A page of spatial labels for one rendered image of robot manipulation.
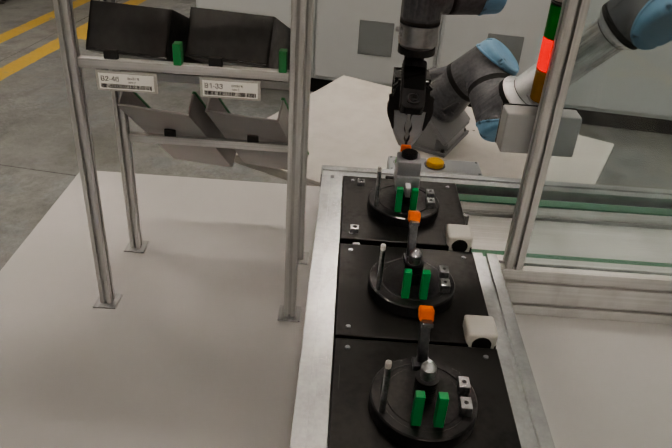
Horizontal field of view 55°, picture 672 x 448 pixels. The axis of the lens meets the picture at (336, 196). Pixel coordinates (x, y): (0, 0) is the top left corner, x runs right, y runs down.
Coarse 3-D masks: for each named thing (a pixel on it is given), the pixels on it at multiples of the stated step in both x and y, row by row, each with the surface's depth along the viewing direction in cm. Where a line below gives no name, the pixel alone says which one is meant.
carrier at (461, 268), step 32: (352, 256) 113; (384, 256) 99; (416, 256) 102; (448, 256) 115; (352, 288) 106; (384, 288) 103; (416, 288) 103; (448, 288) 102; (480, 288) 108; (352, 320) 99; (384, 320) 99; (416, 320) 100; (448, 320) 100; (480, 320) 98
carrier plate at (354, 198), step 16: (352, 176) 138; (352, 192) 133; (368, 192) 133; (448, 192) 135; (352, 208) 127; (448, 208) 129; (368, 224) 122; (384, 224) 123; (432, 224) 124; (464, 224) 125; (352, 240) 118; (368, 240) 118; (384, 240) 118; (400, 240) 118; (432, 240) 119
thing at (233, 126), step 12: (216, 108) 114; (288, 108) 113; (216, 120) 113; (228, 120) 112; (240, 120) 111; (252, 120) 110; (264, 120) 109; (276, 120) 108; (228, 132) 119; (240, 132) 117; (252, 132) 116; (264, 132) 115; (276, 132) 113; (240, 156) 132; (252, 156) 131; (264, 156) 129; (276, 156) 127
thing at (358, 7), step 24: (336, 0) 407; (360, 0) 404; (384, 0) 402; (336, 24) 414; (360, 24) 411; (384, 24) 408; (336, 48) 422; (360, 48) 418; (384, 48) 416; (336, 72) 430; (360, 72) 427; (384, 72) 424
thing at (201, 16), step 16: (192, 16) 97; (208, 16) 97; (224, 16) 96; (240, 16) 96; (256, 16) 95; (272, 16) 95; (192, 32) 97; (208, 32) 97; (224, 32) 96; (240, 32) 96; (256, 32) 96; (272, 32) 95; (288, 32) 104; (192, 48) 97; (208, 48) 97; (224, 48) 97; (240, 48) 96; (256, 48) 96; (272, 48) 97; (288, 48) 106; (224, 64) 102; (240, 64) 98; (256, 64) 96; (272, 64) 98; (288, 64) 107
